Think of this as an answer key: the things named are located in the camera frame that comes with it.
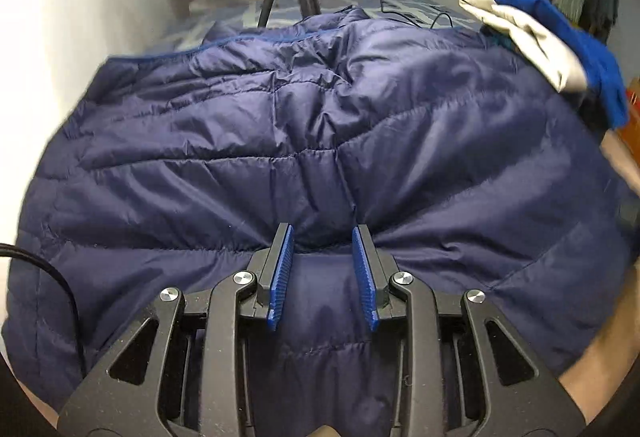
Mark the navy puffer jacket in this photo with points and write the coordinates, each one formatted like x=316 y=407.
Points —
x=300 y=117

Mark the orange cloth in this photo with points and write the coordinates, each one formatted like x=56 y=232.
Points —
x=632 y=102

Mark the blue and white garment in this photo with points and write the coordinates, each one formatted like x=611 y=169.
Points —
x=545 y=37

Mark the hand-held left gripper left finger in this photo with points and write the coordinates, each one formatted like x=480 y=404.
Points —
x=281 y=277

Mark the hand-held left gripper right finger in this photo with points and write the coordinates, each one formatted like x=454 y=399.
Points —
x=365 y=282

